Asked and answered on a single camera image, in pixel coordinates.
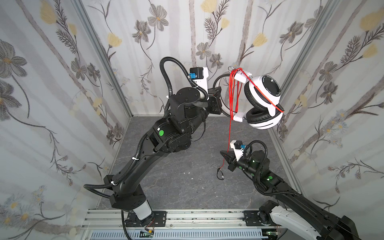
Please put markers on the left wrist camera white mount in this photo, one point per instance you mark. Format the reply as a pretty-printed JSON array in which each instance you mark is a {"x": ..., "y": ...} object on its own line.
[{"x": 200, "y": 76}]

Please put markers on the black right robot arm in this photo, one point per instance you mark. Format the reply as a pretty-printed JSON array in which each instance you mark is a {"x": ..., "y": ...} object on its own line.
[{"x": 289, "y": 208}]

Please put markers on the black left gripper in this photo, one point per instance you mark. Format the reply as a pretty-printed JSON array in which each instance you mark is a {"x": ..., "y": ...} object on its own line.
[{"x": 215, "y": 99}]

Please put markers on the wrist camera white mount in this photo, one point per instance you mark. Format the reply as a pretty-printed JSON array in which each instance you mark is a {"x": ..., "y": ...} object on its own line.
[
  {"x": 238, "y": 147},
  {"x": 200, "y": 76}
]

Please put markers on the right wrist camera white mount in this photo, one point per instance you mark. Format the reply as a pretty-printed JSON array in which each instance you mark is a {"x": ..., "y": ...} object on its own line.
[{"x": 238, "y": 147}]

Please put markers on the white headphones with black pads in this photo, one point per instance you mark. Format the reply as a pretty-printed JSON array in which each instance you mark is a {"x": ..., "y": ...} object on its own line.
[{"x": 262, "y": 92}]

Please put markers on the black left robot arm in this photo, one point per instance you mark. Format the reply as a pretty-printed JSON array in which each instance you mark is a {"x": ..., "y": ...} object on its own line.
[{"x": 185, "y": 111}]

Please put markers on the white slotted cable duct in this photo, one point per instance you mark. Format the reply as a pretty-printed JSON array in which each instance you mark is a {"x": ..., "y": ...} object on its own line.
[{"x": 209, "y": 234}]

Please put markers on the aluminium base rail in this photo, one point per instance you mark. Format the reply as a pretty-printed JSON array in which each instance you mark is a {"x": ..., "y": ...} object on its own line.
[{"x": 175, "y": 219}]

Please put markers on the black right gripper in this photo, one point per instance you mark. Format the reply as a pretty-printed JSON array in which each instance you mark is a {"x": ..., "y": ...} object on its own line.
[{"x": 234, "y": 159}]

